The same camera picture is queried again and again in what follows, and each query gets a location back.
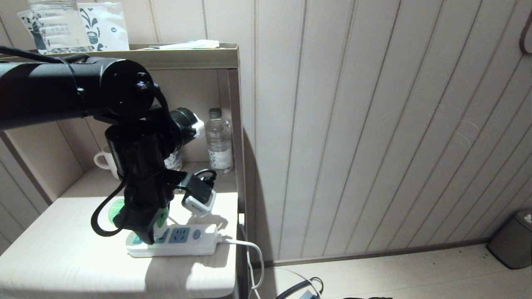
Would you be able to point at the green mosquito repellent plug-in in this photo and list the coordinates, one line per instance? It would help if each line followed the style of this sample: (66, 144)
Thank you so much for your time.
(162, 216)

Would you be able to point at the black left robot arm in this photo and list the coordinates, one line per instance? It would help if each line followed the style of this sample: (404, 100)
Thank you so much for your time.
(41, 93)

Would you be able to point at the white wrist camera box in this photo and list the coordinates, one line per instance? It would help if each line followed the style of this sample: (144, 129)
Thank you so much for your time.
(199, 205)

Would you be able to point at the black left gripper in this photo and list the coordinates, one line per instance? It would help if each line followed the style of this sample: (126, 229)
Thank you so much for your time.
(143, 207)

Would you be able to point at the white printed bag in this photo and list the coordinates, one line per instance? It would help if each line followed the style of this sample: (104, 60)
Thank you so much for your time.
(30, 24)
(111, 27)

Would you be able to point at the white ribbed mug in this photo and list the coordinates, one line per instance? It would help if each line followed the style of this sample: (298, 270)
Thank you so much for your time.
(109, 164)

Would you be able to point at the white power strip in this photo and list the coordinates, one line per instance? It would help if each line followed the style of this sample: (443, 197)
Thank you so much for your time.
(187, 245)

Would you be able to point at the large clear water bottle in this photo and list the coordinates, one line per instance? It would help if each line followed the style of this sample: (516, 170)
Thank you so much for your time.
(62, 27)

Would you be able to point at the small water bottle black cap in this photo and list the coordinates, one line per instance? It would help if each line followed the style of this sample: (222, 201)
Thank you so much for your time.
(219, 145)
(174, 162)

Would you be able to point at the grey trash bin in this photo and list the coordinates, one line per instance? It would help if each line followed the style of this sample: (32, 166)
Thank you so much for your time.
(513, 243)

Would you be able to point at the flat white paper packet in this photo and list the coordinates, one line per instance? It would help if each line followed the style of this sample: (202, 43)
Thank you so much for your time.
(195, 44)

